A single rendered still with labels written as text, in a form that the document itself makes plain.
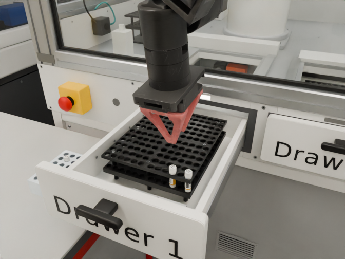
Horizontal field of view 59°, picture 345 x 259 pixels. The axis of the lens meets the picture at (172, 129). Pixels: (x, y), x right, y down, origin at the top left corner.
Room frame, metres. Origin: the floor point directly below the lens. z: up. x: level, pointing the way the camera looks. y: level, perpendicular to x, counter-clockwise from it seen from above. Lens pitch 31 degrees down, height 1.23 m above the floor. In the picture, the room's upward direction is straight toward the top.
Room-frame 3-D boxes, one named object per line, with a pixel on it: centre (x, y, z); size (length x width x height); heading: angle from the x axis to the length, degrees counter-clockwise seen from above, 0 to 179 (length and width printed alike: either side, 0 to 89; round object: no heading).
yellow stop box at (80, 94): (0.75, 0.26, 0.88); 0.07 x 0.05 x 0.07; 66
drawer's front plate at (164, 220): (0.34, 0.09, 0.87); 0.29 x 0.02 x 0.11; 66
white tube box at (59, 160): (0.55, 0.25, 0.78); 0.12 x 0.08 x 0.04; 157
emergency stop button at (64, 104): (0.72, 0.28, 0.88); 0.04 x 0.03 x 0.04; 66
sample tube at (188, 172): (0.40, -0.03, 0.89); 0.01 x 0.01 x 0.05
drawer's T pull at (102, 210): (0.31, 0.10, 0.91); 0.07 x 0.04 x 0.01; 66
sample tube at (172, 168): (0.41, 0.00, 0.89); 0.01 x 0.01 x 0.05
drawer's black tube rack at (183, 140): (0.52, 0.01, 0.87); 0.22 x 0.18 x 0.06; 156
